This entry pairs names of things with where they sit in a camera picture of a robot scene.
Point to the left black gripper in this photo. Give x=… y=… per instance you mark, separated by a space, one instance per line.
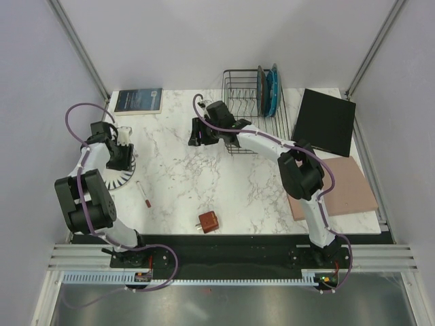
x=126 y=164

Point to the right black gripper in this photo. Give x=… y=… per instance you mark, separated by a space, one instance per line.
x=197 y=126

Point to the white striped plate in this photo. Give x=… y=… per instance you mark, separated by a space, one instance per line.
x=115 y=179

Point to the wire dish rack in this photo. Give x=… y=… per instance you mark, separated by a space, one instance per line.
x=239 y=92

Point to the dark teal floral plate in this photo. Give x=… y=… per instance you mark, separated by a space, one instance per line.
x=261 y=91

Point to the blue polka dot plate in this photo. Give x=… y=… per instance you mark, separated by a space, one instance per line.
x=270 y=78

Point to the grey-green round plate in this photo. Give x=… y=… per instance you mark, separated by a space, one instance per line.
x=277 y=93

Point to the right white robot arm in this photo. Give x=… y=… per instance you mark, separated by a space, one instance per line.
x=304 y=176

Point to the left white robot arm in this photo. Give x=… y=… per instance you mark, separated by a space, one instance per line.
x=89 y=209

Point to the red tipped tube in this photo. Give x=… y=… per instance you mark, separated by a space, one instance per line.
x=141 y=189

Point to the dark blue book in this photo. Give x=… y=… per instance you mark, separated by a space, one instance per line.
x=139 y=101

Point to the red cube power adapter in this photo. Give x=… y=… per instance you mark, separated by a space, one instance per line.
x=208 y=222

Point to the black board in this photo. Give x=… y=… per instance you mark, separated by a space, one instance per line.
x=326 y=122

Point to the pink board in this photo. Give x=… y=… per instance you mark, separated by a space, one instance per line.
x=352 y=193

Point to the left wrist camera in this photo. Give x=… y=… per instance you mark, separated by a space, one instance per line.
x=124 y=135

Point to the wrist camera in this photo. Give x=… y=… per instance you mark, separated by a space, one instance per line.
x=124 y=135
x=205 y=103

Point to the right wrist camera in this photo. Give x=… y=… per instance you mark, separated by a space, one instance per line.
x=205 y=103

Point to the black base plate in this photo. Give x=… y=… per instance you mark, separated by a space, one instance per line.
x=244 y=257

